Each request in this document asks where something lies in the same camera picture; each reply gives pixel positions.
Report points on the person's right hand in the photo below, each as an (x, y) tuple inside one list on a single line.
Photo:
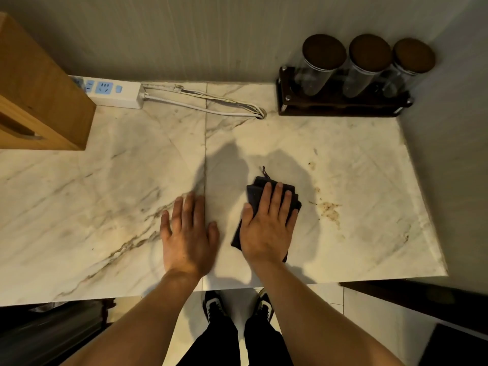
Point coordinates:
[(265, 236)]

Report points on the person's left hand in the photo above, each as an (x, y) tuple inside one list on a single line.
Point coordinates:
[(188, 247)]

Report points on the person's left little finger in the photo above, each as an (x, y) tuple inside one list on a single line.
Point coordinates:
[(165, 224)]

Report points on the person's left thumb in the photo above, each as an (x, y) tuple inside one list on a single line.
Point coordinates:
[(213, 234)]

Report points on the person's right middle finger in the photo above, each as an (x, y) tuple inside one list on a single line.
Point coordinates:
[(276, 200)]

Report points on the person's left middle finger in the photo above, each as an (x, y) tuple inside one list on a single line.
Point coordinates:
[(188, 207)]

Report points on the person's right thumb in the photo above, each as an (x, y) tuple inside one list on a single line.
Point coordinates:
[(246, 215)]

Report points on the person's right little finger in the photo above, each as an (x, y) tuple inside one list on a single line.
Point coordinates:
[(292, 221)]

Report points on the dark cleaning cloth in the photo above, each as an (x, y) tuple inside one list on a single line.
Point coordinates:
[(253, 194)]

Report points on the person's right forearm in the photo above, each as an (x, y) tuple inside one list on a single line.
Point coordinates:
[(316, 323)]

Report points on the person's left forearm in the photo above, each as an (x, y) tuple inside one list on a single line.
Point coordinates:
[(145, 323)]

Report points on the person's left black shoe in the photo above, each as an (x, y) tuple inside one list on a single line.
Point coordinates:
[(213, 306)]

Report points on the person's black shoe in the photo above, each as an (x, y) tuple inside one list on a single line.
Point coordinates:
[(213, 306), (265, 304)]

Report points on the person's right black shoe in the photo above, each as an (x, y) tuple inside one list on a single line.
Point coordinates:
[(265, 304)]

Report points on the dark wooden jar rack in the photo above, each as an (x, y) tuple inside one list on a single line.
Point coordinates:
[(335, 106)]

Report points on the person's black trousers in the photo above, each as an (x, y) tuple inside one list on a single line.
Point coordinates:
[(228, 346)]

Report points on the white power strip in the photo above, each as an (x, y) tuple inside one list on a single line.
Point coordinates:
[(122, 94)]

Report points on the glass jar with cork lid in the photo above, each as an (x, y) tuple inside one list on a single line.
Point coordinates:
[(318, 68), (410, 64), (364, 66)]

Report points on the dark wooden cabinet edge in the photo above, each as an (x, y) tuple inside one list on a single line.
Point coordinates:
[(427, 301)]

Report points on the dark cabinet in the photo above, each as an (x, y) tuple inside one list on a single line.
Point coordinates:
[(49, 333)]

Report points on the light wooden box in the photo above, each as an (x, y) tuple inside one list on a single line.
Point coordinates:
[(38, 91)]

